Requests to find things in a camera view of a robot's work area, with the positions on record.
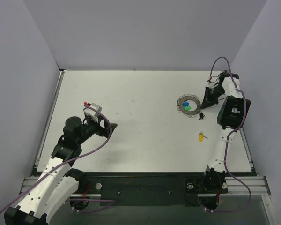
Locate large silver keyring disc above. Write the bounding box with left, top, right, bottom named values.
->
left=176, top=94, right=201, bottom=118

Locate yellow tagged key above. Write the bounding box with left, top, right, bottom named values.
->
left=198, top=132, right=207, bottom=142

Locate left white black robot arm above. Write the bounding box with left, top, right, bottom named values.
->
left=4, top=115, right=118, bottom=225

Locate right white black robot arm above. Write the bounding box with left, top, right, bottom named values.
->
left=200, top=71, right=251, bottom=193

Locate black tagged key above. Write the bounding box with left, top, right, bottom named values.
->
left=199, top=112, right=205, bottom=120

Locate green key tag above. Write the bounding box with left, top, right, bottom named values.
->
left=184, top=106, right=192, bottom=111

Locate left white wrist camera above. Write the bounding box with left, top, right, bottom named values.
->
left=83, top=102, right=102, bottom=123

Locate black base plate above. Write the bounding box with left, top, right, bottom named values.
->
left=72, top=172, right=219, bottom=206

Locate aluminium front rail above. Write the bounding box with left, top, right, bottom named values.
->
left=20, top=176, right=271, bottom=196

